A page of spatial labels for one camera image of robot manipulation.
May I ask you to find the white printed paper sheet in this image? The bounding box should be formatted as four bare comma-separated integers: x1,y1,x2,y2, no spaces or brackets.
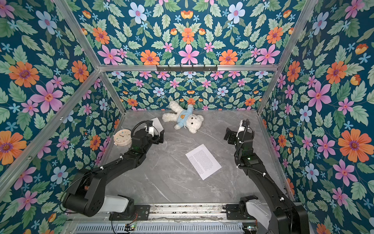
186,144,222,180

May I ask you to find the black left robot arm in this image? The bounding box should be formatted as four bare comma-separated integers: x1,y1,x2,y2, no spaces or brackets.
62,129,165,218

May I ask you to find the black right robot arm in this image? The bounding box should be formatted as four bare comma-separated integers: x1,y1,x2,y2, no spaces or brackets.
224,128,310,234

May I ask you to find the white rectangular box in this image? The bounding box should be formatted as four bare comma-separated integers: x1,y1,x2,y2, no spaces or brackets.
151,118,164,132

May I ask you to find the beige round clock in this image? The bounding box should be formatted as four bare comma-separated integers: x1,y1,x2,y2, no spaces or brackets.
113,129,131,146

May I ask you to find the white teddy bear blue shirt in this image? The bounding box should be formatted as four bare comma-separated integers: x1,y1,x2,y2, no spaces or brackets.
162,100,204,134

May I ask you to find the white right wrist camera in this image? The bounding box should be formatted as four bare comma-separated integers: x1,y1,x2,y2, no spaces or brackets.
237,120,250,135

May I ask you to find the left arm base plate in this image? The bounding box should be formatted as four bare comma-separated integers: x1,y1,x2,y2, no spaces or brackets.
109,205,151,221

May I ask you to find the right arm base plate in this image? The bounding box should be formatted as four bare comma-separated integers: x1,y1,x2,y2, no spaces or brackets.
223,204,248,220

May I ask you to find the black hook rail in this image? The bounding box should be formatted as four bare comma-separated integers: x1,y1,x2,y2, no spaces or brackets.
156,65,218,73

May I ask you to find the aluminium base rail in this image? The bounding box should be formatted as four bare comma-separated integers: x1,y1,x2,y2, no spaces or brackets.
62,202,310,223

